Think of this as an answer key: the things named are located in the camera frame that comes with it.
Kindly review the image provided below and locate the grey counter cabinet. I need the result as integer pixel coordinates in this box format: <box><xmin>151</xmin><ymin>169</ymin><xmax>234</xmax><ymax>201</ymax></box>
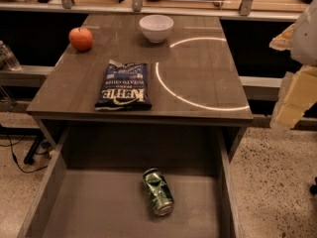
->
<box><xmin>27</xmin><ymin>14</ymin><xmax>253</xmax><ymax>155</ymax></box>

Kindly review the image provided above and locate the open grey top drawer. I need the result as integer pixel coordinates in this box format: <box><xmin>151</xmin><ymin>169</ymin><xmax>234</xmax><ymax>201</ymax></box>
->
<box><xmin>18</xmin><ymin>126</ymin><xmax>245</xmax><ymax>238</ymax></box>

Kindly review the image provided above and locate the black floor cable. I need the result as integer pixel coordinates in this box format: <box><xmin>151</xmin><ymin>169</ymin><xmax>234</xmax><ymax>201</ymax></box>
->
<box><xmin>0</xmin><ymin>134</ymin><xmax>51</xmax><ymax>175</ymax></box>

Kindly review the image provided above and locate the white ceramic bowl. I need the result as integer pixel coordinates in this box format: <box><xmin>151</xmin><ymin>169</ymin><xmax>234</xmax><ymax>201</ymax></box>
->
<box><xmin>139</xmin><ymin>15</ymin><xmax>174</xmax><ymax>43</ymax></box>

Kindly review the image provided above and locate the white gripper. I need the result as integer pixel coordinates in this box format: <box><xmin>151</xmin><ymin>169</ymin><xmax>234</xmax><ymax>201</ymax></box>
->
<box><xmin>268</xmin><ymin>0</ymin><xmax>317</xmax><ymax>132</ymax></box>

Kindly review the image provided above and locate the clear plastic water bottle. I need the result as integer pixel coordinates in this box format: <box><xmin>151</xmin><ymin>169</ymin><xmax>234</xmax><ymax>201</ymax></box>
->
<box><xmin>0</xmin><ymin>41</ymin><xmax>22</xmax><ymax>70</ymax></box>

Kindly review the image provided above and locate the black table leg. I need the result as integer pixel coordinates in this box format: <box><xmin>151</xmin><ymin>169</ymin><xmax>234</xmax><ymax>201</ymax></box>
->
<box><xmin>24</xmin><ymin>133</ymin><xmax>44</xmax><ymax>165</ymax></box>

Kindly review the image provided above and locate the red apple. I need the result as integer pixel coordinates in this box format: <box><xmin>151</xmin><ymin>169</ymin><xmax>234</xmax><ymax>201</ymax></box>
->
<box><xmin>68</xmin><ymin>27</ymin><xmax>93</xmax><ymax>52</ymax></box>

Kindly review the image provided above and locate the blue Kettle chips bag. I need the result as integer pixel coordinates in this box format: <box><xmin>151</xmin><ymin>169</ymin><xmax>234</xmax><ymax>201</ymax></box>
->
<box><xmin>95</xmin><ymin>59</ymin><xmax>152</xmax><ymax>111</ymax></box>

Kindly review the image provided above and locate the crushed green soda can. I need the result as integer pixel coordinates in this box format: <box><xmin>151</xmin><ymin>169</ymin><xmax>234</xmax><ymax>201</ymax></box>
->
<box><xmin>143</xmin><ymin>168</ymin><xmax>174</xmax><ymax>216</ymax></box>

